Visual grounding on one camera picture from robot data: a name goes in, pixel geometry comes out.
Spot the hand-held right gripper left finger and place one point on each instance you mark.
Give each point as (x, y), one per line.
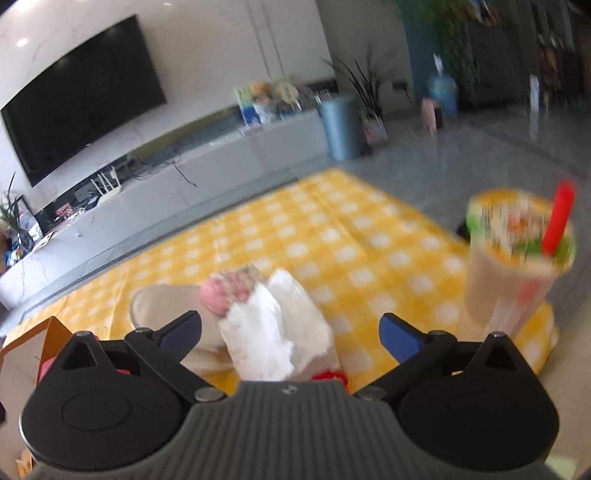
(182, 333)

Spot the blue water jug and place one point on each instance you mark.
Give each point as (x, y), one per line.
(442, 94)

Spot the green climbing plant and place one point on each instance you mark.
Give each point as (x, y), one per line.
(450, 41)

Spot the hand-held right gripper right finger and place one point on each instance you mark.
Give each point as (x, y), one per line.
(398, 340)

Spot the dark tall cabinet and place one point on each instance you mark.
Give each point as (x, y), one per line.
(521, 60)

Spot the white router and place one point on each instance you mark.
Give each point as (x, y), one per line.
(108, 189)

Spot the brown plush toy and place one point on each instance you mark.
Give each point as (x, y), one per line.
(263, 92)

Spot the yellow checked tablecloth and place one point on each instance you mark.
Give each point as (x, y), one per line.
(351, 240)

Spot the woven basket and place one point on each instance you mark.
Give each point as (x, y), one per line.
(375, 131)

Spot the grey round trash bin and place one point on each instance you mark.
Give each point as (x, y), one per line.
(340, 129)

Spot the red soft toy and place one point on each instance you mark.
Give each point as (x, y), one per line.
(328, 376)

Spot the orange cardboard box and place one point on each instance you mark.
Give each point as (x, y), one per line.
(27, 344)

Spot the pink stool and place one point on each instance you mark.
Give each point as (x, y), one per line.
(429, 115)

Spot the cream slipper with pink pompom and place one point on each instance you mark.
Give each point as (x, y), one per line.
(166, 304)

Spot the plush drink cup toy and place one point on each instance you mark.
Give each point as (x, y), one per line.
(508, 272)

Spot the black flat television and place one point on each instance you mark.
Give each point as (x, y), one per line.
(83, 99)

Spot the long-leaf potted plant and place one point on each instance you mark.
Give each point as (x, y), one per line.
(364, 85)

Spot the small green potted plant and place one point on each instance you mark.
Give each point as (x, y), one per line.
(11, 207)

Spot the grey television cabinet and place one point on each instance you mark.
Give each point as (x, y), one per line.
(207, 173)

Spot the pink packet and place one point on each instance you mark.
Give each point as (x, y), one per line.
(63, 211)

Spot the white tissue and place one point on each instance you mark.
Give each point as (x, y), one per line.
(272, 323)

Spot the colourful picture board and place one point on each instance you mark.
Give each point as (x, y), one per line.
(244, 108)

